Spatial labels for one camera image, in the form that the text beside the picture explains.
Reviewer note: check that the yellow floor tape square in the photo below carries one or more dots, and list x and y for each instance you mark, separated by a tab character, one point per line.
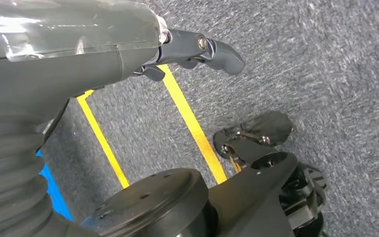
189	121

